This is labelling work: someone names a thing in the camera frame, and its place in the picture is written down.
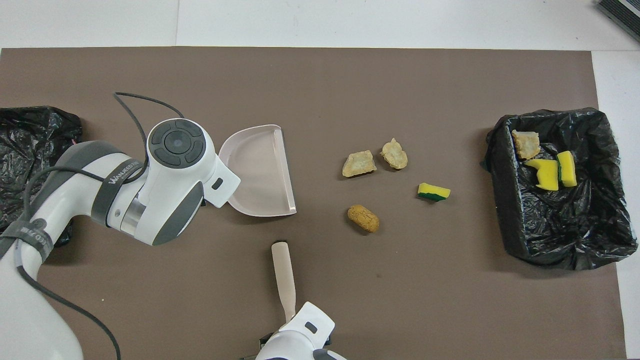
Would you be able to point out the beige flat foam chunk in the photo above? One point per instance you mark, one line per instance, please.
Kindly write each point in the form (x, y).
(359, 164)

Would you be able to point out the dark ribbed device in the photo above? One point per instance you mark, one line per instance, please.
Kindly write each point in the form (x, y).
(622, 15)

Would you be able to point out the notched yellow sponge piece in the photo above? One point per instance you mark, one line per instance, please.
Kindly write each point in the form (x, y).
(546, 175)

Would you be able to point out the beige plastic dustpan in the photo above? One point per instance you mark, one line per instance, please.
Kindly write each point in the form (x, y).
(260, 175)

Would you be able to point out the brown table mat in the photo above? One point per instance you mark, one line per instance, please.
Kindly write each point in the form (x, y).
(400, 75)

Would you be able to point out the black bag lined bin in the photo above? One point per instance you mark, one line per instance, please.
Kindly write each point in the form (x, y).
(30, 135)
(560, 225)

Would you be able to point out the beige hand brush black bristles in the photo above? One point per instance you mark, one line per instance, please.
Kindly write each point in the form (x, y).
(283, 270)

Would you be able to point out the pale foam lump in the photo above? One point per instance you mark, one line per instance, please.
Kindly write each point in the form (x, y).
(395, 154)

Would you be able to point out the pale yellow foam chunk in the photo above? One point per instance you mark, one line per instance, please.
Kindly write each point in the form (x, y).
(526, 144)

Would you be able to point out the yellow green sponge wedge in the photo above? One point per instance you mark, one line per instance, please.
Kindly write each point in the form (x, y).
(434, 192)

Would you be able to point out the brown cracked foam lump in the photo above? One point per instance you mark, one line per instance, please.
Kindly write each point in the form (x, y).
(363, 218)

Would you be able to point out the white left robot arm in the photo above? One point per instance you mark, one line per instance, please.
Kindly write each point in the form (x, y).
(170, 190)

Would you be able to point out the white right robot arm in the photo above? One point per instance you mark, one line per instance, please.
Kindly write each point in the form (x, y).
(295, 345)

